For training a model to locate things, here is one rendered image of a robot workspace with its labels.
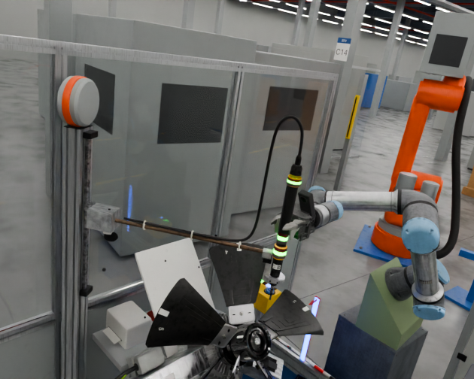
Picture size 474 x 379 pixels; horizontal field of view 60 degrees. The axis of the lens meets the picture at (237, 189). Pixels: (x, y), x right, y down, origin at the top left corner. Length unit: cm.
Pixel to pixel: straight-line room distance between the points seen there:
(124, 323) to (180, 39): 261
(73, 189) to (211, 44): 273
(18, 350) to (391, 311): 152
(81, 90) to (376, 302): 145
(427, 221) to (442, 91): 370
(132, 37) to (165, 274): 241
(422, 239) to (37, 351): 153
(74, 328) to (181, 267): 46
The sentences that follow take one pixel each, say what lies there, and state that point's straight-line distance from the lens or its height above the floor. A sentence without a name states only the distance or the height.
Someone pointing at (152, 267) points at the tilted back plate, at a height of 131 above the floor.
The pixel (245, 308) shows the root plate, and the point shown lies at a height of 127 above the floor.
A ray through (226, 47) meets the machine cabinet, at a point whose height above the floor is 209.
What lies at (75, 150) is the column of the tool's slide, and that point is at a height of 173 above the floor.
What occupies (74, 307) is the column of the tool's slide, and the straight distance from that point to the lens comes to 168.
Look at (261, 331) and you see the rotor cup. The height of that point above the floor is 123.
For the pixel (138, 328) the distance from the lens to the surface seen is 185.
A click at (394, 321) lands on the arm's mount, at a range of 194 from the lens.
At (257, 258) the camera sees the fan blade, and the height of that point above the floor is 140.
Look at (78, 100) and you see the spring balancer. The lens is 135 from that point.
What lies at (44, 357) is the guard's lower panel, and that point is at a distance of 198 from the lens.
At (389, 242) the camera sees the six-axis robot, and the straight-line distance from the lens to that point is 527.
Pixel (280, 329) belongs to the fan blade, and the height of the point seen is 119.
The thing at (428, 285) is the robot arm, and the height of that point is 138.
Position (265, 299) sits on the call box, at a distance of 193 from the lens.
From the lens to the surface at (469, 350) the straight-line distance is 327.
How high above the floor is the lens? 212
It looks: 19 degrees down
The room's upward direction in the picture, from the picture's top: 9 degrees clockwise
